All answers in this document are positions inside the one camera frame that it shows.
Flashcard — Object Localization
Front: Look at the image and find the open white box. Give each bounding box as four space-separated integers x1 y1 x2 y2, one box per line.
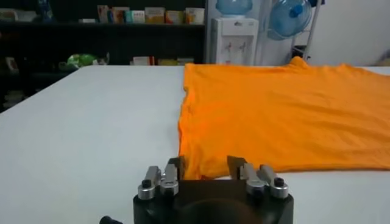
16 10 38 23

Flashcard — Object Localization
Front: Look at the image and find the blue water jug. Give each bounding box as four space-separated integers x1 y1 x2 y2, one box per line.
268 0 313 41
215 0 254 18

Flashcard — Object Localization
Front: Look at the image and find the orange t-shirt with white print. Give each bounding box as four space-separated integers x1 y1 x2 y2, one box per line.
177 56 390 181

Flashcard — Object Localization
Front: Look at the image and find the white teal medicine box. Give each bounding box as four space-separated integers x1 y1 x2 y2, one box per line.
124 10 146 24

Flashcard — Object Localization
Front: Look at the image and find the dark blue bottle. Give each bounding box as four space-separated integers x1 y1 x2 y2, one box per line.
35 0 55 21

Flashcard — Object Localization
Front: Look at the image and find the bowl with green bag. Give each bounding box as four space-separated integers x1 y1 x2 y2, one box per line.
58 52 110 71

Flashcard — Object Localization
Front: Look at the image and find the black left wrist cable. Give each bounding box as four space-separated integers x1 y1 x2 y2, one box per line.
99 215 124 224

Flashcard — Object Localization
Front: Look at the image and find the white box with red stripe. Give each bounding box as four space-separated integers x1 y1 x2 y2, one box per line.
131 55 155 66

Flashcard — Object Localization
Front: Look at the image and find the white red green box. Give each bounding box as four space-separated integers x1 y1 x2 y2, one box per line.
165 10 185 24

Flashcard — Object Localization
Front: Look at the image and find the red white medicine box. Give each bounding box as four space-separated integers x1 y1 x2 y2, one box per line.
97 4 110 24

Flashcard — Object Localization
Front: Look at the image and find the yellow medicine box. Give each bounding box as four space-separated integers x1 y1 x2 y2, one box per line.
144 7 166 24

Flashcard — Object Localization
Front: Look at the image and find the black shelf unit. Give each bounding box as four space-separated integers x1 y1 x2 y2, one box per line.
0 0 208 104

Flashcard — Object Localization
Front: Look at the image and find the white water dispenser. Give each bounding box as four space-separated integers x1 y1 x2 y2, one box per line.
209 16 260 66

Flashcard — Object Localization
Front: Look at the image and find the black bag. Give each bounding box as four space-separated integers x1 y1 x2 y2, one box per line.
291 44 307 60

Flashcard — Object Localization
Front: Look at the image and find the white metal jug rack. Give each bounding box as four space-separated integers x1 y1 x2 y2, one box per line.
286 0 324 61

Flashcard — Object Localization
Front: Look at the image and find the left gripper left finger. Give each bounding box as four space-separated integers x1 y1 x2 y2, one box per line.
136 155 186 201

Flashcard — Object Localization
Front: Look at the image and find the orange white medicine box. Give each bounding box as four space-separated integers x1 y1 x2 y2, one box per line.
108 6 130 24

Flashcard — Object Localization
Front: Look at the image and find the beige medicine box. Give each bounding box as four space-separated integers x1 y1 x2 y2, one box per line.
0 8 18 22

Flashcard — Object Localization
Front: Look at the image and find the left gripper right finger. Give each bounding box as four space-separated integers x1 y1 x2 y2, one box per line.
227 155 289 200

